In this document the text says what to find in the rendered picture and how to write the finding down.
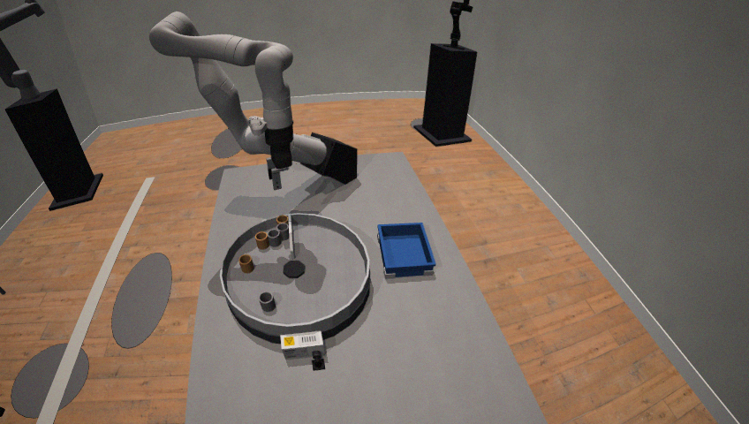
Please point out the blue plastic crate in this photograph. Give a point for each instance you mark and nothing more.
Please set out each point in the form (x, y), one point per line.
(407, 244)

